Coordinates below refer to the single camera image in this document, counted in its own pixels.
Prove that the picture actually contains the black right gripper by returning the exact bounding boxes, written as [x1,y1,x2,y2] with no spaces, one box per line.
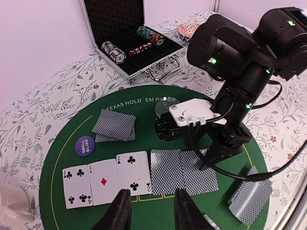
[186,123,252,171]

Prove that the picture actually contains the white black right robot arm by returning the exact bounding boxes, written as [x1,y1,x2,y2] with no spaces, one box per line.
[187,7,307,166]

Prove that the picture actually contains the cream ceramic mug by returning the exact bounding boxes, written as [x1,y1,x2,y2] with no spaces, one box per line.
[0,184,35,228]

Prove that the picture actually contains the front aluminium rail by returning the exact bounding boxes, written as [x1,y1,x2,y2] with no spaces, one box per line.
[271,174,307,230]

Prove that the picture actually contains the poker chip row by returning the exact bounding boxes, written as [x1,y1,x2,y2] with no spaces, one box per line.
[137,26,165,46]
[101,41,126,64]

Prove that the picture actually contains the red blue patterned bowl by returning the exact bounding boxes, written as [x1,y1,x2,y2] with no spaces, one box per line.
[177,23,200,44]

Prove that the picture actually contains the dealt blue card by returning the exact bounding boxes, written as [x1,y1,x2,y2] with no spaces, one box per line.
[228,179,272,226]
[181,150,219,196]

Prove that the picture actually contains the blue playing card deck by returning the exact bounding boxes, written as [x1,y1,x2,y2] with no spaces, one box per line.
[92,109,136,142]

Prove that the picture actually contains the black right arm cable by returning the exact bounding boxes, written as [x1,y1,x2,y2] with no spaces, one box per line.
[187,80,307,182]

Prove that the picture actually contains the face up ace diamonds card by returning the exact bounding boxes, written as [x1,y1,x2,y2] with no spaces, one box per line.
[88,159,118,206]

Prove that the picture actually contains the left poker chip row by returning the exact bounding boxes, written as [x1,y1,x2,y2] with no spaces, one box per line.
[101,41,126,64]

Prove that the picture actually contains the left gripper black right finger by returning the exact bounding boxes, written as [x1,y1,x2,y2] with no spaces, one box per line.
[174,189,214,230]

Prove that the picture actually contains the clear dealer button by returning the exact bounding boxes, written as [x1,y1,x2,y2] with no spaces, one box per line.
[155,98,180,117]

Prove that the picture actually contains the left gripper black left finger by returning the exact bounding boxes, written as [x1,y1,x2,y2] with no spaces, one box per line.
[91,189,132,230]

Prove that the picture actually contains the floral white tablecloth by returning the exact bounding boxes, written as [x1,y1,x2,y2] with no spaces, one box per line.
[0,10,307,230]

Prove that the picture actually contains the aluminium poker chip case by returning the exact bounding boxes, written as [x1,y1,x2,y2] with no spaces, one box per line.
[80,0,186,84]

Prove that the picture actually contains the green round poker mat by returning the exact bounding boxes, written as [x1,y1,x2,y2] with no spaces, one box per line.
[38,85,271,230]

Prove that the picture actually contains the purple small blind button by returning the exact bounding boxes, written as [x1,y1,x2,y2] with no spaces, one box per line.
[74,136,95,157]

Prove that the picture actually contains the face down community blue card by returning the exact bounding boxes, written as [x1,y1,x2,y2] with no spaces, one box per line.
[151,149,185,196]

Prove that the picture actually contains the face up two clubs card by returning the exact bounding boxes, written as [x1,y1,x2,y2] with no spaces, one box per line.
[116,151,152,196]

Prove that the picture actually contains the right poker chip row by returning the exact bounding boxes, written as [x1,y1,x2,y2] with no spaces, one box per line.
[137,26,165,46]

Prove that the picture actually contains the face up playing card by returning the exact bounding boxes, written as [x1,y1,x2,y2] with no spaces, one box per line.
[62,165,93,209]

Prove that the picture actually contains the right aluminium frame post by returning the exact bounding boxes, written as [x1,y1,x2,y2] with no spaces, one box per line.
[212,0,222,12]

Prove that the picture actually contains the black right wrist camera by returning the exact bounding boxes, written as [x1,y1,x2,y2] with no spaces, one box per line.
[154,98,234,141]

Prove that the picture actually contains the red dice row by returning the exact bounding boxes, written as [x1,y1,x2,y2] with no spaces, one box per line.
[129,42,153,56]

